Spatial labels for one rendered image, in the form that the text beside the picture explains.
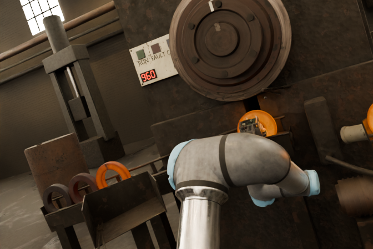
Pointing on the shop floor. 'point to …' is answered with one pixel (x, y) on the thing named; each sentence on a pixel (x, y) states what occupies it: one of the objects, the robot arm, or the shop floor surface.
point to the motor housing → (358, 204)
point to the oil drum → (57, 164)
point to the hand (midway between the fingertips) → (255, 125)
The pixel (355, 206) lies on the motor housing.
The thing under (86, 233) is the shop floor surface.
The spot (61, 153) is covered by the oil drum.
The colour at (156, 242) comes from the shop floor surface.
